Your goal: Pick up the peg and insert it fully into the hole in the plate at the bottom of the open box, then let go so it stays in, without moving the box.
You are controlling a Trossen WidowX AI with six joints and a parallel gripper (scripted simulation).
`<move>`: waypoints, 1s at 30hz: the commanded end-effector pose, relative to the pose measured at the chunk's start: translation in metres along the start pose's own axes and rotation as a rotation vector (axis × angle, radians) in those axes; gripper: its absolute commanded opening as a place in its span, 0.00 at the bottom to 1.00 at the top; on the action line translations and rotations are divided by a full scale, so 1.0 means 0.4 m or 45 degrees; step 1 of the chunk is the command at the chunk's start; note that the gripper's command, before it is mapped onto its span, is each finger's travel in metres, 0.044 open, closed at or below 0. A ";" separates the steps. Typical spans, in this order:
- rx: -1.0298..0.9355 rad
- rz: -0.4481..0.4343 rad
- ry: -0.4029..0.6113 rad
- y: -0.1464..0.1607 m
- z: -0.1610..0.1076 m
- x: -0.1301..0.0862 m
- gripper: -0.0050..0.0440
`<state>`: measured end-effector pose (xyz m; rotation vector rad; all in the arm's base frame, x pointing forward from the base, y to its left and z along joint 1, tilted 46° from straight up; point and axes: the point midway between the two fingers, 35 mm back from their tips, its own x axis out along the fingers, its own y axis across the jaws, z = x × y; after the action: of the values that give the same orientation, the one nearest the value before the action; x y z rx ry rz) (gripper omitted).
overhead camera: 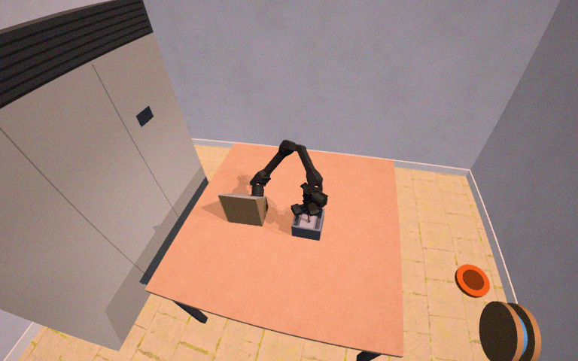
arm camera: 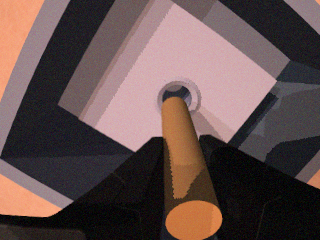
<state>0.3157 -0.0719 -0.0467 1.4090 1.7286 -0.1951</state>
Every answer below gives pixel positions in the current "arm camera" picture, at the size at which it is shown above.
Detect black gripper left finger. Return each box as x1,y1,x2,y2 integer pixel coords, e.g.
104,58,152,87
0,136,165,240

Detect orange cylindrical peg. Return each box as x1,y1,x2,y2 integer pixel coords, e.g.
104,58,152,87
161,97,222,240

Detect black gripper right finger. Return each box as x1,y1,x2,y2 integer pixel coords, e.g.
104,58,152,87
199,134,320,240

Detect pink square plate with hole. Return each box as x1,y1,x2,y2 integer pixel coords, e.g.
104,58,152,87
78,0,277,152

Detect dark grey open box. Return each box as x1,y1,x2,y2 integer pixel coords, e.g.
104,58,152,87
0,0,320,209

